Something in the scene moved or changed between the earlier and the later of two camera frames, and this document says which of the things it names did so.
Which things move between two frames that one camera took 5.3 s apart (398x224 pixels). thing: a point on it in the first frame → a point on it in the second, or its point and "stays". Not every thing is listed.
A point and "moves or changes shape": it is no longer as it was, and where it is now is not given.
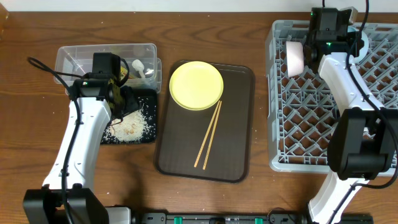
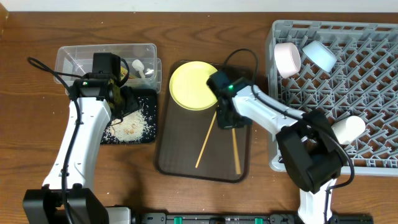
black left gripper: [131, 98] stays
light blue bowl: [364, 51] moves or changes shape
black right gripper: [310, 54] → [228, 119]
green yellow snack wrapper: [123, 72] stays
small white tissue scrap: [150, 71] stays
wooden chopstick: [201, 149] stays
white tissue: [138, 66] stays
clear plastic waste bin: [145, 69] stays
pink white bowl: [295, 58] moves or changes shape
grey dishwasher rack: [301, 113] stays
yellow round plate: [196, 85] stays
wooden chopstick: [213, 135] → [236, 153]
